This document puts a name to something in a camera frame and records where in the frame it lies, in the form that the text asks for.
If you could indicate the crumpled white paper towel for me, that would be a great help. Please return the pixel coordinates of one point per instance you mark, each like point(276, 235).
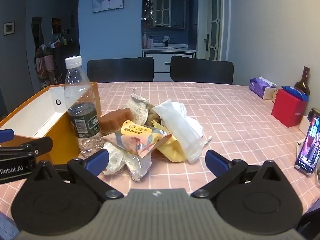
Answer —
point(137, 107)

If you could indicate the white plastic bag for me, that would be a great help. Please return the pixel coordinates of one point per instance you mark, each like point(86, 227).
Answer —
point(175, 127)

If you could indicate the brown sponge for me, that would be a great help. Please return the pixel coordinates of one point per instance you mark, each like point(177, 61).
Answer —
point(112, 122)

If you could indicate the yellow snack packet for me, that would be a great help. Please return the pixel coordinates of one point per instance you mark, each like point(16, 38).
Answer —
point(135, 137)

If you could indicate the black faucet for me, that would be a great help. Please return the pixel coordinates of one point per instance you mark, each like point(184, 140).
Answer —
point(166, 41)

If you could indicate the dark glass bottle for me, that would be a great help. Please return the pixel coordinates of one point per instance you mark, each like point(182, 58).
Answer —
point(302, 85)

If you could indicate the wall mirror cabinet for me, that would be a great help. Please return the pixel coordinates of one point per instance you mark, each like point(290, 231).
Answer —
point(165, 7)

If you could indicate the orange cardboard box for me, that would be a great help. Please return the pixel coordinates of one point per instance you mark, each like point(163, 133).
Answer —
point(61, 140)

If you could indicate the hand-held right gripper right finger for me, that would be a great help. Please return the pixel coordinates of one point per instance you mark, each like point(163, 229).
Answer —
point(216, 158)

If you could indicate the pink hanging bag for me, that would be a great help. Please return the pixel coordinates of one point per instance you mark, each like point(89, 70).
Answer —
point(47, 65)

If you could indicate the yellow cloth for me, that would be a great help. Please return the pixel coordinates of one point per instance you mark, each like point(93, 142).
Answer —
point(170, 150)

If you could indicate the black chair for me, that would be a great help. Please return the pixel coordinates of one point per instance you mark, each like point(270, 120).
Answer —
point(200, 71)
point(120, 70)

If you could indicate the white vanity cabinet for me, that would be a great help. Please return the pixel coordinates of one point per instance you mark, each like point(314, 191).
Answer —
point(160, 60)

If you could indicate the dark framed picture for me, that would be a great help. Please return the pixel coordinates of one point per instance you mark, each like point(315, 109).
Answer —
point(56, 26)

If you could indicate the clear plastic bag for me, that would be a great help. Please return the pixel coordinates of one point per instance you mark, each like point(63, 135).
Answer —
point(135, 165)

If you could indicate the purple tissue pack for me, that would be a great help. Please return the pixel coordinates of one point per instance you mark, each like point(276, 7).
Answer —
point(260, 86)

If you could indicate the brown fuzzy cloth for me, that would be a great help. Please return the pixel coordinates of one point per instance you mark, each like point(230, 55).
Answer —
point(151, 116)

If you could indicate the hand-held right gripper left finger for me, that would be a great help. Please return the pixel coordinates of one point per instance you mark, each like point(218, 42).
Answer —
point(96, 160)

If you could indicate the dark sideboard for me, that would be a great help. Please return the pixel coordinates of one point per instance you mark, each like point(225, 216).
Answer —
point(67, 62)

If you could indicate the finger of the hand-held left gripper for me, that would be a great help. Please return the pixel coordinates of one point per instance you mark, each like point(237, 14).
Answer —
point(37, 144)
point(6, 135)

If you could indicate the blue packet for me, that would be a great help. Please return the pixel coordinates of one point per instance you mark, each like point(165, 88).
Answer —
point(292, 91)

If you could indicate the small framed picture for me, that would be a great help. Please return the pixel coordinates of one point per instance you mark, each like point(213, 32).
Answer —
point(9, 28)

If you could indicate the red box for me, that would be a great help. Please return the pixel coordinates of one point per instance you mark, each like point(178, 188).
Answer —
point(287, 110)

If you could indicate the white glazed door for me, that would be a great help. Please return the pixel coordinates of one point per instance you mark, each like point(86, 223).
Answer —
point(215, 17)

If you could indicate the wavy wall mirror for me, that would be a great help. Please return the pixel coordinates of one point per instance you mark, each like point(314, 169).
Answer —
point(37, 35)

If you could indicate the clear plastic water bottle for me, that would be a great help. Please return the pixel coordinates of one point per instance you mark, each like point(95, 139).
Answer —
point(80, 97)

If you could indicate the smartphone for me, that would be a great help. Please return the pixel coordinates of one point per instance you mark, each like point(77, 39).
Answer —
point(310, 145)

